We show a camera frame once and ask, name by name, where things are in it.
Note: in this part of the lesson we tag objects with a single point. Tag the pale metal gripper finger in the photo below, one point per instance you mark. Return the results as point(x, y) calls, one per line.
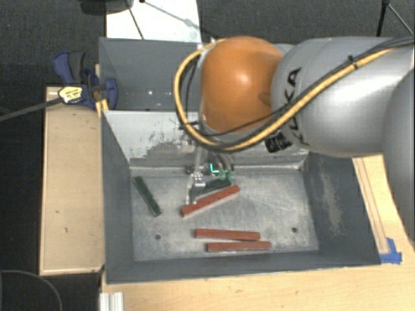
point(198, 193)
point(197, 180)

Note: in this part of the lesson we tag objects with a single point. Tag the red-brown flat block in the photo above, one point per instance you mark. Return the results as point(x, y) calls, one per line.
point(227, 234)
point(210, 202)
point(238, 246)

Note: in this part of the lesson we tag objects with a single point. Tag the dark green flat block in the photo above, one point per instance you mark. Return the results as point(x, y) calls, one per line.
point(147, 197)
point(218, 184)

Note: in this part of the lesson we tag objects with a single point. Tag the grey metal bin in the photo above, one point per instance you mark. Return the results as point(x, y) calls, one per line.
point(279, 206)

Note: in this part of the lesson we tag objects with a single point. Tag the pale wood flat board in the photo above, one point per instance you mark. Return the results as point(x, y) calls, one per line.
point(71, 190)

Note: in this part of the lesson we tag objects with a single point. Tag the black cylinder on white bracket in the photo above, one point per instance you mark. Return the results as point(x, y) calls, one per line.
point(277, 142)

